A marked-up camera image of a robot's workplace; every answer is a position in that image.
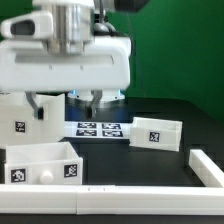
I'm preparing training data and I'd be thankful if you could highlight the white front fence rail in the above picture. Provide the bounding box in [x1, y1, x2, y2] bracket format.
[0, 184, 224, 215]

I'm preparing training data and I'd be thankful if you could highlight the white drawer without knob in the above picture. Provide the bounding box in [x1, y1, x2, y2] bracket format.
[129, 117, 182, 152]

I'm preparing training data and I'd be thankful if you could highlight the white fence rail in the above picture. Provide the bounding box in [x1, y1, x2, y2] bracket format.
[0, 184, 224, 215]
[189, 149, 224, 188]

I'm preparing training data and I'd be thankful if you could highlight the white drawer housing box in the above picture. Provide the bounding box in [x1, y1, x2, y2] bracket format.
[0, 93, 65, 149]

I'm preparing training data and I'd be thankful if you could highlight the white paper with markers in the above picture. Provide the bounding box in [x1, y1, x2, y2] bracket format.
[64, 121, 131, 139]

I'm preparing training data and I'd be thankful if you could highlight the white right fence rail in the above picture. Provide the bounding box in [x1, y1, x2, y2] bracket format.
[189, 149, 224, 188]

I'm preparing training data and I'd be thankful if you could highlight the white drawer with knob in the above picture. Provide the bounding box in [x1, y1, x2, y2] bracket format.
[4, 142, 83, 185]

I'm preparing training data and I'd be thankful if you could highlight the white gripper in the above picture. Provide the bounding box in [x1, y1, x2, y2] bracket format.
[0, 36, 131, 120]

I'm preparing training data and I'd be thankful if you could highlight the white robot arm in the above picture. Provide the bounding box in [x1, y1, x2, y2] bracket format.
[0, 0, 150, 118]

